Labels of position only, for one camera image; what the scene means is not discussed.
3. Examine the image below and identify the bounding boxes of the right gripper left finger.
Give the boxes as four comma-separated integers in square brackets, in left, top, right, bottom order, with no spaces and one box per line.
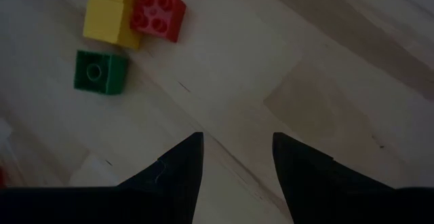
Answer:
[101,131,204,224]

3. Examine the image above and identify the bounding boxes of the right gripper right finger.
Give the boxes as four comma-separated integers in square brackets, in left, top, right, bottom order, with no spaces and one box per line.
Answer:
[272,131,408,224]

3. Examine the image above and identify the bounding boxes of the small green block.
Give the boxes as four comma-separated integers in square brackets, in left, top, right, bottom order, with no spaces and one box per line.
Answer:
[73,49,130,96]

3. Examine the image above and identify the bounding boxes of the small red block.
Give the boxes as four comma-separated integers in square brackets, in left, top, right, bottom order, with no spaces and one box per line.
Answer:
[130,0,187,43]

